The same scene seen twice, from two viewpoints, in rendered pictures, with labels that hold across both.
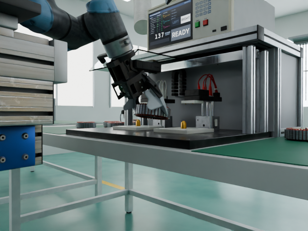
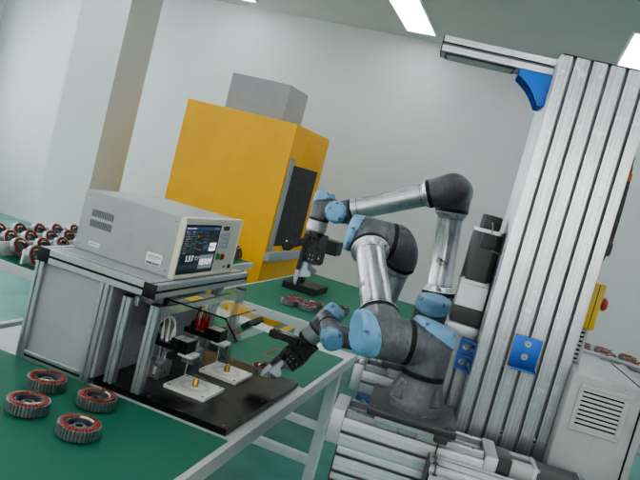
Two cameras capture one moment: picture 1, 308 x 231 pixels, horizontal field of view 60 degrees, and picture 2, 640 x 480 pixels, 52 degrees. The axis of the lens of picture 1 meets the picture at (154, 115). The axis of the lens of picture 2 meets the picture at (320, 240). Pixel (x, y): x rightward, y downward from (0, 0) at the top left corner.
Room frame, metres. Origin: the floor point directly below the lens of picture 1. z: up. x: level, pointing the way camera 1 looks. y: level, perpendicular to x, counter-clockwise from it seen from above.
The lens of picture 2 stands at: (1.90, 2.05, 1.55)
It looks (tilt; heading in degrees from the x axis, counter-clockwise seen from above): 5 degrees down; 241
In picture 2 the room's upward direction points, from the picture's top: 15 degrees clockwise
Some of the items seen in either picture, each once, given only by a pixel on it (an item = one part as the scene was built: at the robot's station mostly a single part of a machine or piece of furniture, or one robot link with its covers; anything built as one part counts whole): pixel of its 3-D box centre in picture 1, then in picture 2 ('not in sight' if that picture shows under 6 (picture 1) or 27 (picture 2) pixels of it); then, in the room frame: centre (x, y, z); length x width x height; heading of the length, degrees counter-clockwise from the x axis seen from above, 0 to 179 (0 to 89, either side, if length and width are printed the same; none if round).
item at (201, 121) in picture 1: (207, 123); (192, 354); (1.03, -0.21, 0.80); 0.08 x 0.05 x 0.06; 44
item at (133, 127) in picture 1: (138, 127); (194, 387); (1.10, 0.07, 0.78); 0.15 x 0.15 x 0.01; 44
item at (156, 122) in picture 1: (162, 121); (158, 367); (1.20, -0.04, 0.80); 0.08 x 0.05 x 0.06; 44
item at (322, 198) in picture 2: not in sight; (323, 206); (0.73, -0.08, 1.45); 0.09 x 0.08 x 0.11; 134
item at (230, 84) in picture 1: (199, 94); (158, 318); (1.19, -0.20, 0.92); 0.66 x 0.01 x 0.30; 44
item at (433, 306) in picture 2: not in sight; (430, 314); (0.47, 0.36, 1.20); 0.13 x 0.12 x 0.14; 44
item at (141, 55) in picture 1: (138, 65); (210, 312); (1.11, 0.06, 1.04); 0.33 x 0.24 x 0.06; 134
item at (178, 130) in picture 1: (183, 130); (226, 372); (0.93, -0.10, 0.78); 0.15 x 0.15 x 0.01; 44
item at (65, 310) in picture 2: not in sight; (64, 320); (1.53, -0.08, 0.91); 0.28 x 0.03 x 0.32; 134
